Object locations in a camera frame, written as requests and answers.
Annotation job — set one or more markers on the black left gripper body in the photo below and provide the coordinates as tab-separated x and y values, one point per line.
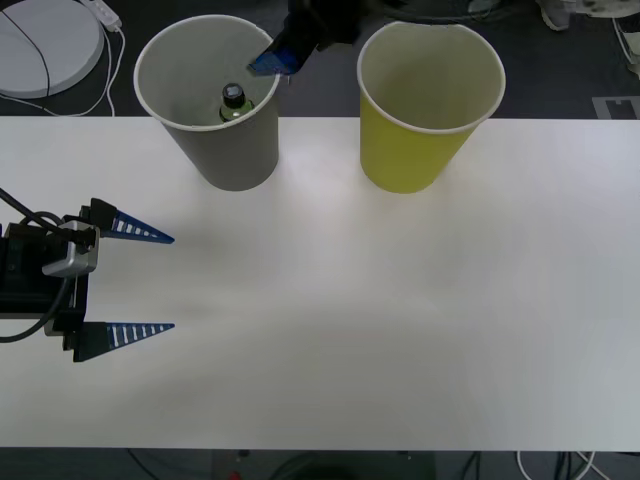
25	295

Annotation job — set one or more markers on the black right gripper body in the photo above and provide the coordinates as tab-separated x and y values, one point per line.
315	25

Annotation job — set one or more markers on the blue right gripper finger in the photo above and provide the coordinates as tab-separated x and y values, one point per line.
275	64

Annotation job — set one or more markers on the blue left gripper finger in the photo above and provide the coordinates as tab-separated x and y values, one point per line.
100	337
125	227

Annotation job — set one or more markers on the green-label bottle with black cap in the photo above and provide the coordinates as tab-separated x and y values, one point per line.
232	97

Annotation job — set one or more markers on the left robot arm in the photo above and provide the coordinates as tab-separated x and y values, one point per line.
75	257

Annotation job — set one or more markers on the grey plastic bin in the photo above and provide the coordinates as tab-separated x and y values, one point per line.
235	160

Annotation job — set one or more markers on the yellow-green plastic bin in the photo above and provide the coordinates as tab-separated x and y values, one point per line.
395	150

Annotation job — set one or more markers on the person's grey shoe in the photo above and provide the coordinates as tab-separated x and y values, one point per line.
481	5
554	14

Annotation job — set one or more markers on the white power strip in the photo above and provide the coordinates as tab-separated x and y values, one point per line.
107	15

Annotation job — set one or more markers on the round white disc base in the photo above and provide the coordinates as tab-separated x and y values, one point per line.
30	50

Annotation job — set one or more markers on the person's pale shoe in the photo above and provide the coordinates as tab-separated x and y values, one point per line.
629	45

